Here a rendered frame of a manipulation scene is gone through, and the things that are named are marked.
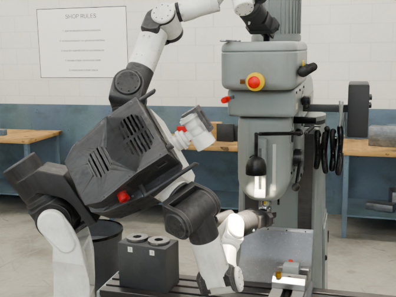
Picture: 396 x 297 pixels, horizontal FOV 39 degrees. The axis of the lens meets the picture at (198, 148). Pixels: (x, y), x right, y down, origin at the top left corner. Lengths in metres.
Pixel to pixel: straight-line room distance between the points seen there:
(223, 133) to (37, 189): 4.36
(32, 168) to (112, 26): 5.21
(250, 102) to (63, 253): 0.80
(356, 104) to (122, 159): 1.06
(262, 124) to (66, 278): 0.84
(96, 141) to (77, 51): 5.48
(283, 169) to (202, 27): 4.57
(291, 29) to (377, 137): 3.65
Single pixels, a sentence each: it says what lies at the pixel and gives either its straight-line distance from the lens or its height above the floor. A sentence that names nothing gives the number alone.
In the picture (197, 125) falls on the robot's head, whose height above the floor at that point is 1.64.
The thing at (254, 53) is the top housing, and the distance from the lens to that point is 1.85.
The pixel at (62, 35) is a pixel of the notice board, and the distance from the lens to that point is 7.15.
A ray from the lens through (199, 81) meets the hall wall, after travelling 6.49.
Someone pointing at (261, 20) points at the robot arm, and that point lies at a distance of 1.95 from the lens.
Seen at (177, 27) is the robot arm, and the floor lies 1.94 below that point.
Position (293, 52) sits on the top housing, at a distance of 1.86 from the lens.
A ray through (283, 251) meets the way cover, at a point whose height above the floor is 0.97.
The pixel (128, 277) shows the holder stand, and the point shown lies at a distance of 2.35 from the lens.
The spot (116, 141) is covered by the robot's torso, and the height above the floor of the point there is 1.62.
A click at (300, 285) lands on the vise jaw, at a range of 2.15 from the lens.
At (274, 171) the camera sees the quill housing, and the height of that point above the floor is 1.43.
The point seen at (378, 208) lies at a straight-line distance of 5.89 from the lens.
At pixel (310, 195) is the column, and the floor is 1.23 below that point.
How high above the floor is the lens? 1.87
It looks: 10 degrees down
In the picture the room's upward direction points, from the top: 1 degrees counter-clockwise
